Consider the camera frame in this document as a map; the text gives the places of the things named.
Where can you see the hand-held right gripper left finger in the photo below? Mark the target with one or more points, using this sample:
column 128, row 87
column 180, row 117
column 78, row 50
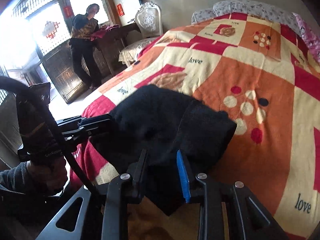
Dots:
column 141, row 170

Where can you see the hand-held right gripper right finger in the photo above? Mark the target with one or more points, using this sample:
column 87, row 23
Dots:
column 183, row 177

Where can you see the black pants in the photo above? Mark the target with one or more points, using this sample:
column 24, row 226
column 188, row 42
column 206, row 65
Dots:
column 155, row 120

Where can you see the red paper sign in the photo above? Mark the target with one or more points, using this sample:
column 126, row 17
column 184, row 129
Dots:
column 67, row 11
column 120, row 10

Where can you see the red orange cream printed blanket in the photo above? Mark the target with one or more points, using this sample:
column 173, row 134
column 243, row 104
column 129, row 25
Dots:
column 225, row 62

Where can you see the wooden lattice door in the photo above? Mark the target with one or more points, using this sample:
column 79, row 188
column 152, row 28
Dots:
column 57, row 62

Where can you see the white ornate chair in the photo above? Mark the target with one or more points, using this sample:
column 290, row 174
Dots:
column 148, row 20

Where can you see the dark wooden desk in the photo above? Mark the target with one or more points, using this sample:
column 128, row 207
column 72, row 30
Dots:
column 112, row 45

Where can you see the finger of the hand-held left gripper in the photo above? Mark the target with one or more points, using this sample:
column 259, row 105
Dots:
column 80, row 135
column 95, row 121

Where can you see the person's left forearm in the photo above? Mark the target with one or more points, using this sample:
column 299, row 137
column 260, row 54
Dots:
column 15, row 182

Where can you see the person's left hand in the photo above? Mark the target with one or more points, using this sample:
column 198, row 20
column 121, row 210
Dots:
column 47, row 176

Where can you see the dark red cloth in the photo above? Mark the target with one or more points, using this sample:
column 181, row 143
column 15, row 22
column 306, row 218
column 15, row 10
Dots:
column 102, row 31

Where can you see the red knot decoration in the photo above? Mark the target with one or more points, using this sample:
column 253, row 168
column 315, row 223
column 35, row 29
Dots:
column 51, row 30

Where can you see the pink penguin print pillow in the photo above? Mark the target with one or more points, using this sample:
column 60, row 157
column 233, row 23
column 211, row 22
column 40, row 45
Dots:
column 308, row 37

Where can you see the grey floral pillow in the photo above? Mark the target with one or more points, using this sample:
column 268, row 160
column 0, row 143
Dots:
column 252, row 8
column 202, row 16

